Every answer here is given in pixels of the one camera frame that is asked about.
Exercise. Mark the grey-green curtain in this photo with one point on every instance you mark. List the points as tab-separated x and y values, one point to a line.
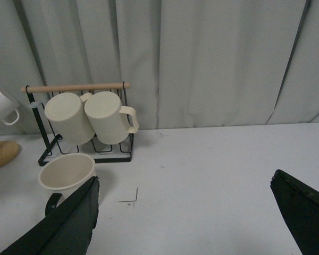
190	63

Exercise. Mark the cream ribbed cup left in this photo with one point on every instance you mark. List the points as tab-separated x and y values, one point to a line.
67	115

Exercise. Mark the cream cup with black handle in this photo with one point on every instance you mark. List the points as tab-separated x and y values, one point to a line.
63	176

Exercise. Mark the cream ribbed cup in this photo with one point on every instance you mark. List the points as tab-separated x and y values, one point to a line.
67	115
111	121

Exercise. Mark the cream ribbed cup right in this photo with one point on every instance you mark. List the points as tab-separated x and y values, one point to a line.
111	121

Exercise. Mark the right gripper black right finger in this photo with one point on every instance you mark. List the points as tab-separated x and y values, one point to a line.
299	206

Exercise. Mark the wooden mug tree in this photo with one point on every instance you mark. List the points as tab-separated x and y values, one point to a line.
8	151

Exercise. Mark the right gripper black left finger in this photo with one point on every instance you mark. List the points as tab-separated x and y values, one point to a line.
67	227

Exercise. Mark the black wire cup rack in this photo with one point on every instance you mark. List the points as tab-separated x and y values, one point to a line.
56	146

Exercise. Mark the white mug on tree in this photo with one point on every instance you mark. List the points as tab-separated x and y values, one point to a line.
8	105

